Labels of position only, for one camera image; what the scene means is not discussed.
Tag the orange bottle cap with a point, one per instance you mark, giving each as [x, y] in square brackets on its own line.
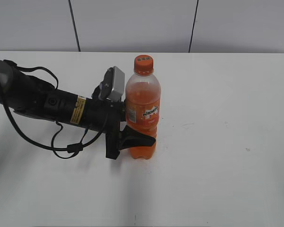
[143, 65]

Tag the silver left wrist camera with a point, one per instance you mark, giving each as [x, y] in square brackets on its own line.
[112, 86]

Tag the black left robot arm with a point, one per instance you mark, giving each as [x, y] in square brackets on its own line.
[24, 94]

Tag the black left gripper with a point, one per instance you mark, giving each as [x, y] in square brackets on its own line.
[104, 116]

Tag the orange Mirinda soda bottle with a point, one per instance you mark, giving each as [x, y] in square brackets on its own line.
[142, 101]

